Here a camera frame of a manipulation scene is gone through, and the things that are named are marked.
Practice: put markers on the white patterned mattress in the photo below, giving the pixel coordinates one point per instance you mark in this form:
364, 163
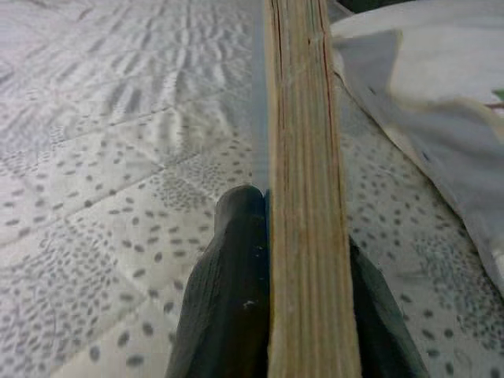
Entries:
98, 157

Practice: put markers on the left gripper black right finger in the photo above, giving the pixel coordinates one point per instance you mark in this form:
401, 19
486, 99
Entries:
378, 338

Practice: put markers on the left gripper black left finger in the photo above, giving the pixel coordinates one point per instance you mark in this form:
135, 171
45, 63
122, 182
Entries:
224, 307

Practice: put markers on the colourful paperback book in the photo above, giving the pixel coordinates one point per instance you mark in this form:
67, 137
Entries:
307, 157

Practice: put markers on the white pillow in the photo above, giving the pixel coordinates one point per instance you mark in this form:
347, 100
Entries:
441, 59

